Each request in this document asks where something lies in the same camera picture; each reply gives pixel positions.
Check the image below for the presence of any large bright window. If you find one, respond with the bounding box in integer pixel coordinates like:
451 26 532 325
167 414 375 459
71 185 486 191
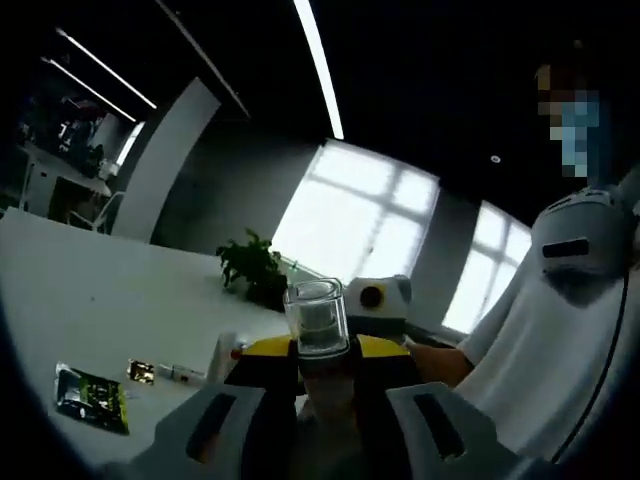
442 199 534 337
272 141 441 297

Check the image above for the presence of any green black sachet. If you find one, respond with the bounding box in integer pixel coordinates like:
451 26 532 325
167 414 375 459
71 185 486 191
53 361 131 436

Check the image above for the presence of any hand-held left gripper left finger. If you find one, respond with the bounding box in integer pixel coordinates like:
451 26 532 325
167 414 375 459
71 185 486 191
144 335 302 480

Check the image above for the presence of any white skincare tube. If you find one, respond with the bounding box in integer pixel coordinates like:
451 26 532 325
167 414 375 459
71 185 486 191
209 330 247 387

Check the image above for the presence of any gold foil packet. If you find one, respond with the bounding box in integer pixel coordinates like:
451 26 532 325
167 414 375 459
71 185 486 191
126 358 157 385

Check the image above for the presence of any grey chest-worn device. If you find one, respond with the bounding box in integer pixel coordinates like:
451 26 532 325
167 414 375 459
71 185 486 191
529 185 629 307

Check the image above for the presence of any person's white shirt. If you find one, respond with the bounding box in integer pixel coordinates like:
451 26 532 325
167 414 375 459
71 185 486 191
449 169 640 466

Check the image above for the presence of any row of white office desks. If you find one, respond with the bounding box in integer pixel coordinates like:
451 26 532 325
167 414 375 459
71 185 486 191
18 139 114 227

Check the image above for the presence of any white background chair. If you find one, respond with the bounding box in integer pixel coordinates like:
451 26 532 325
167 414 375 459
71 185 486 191
69 192 126 234

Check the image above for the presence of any large red-collared skincare bottle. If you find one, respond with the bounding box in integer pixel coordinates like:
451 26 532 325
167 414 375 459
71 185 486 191
282 277 359 451

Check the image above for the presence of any white square column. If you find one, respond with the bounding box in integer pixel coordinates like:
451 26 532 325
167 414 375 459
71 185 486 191
112 77 222 242

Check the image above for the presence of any green potted plant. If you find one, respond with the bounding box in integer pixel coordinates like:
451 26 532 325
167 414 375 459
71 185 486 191
215 228 289 312

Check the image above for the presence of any thin black cable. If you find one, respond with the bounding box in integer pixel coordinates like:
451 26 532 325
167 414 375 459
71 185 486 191
549 199 632 466

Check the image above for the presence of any small white skincare bottle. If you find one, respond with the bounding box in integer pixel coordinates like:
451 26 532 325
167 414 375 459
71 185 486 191
157 364 209 384

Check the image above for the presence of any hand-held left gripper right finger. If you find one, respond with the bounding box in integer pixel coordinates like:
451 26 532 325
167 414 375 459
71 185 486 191
348 335 507 480

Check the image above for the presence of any long ceiling light strip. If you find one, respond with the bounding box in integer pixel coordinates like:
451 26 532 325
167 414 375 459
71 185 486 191
292 0 346 141
41 56 138 123
54 27 158 110

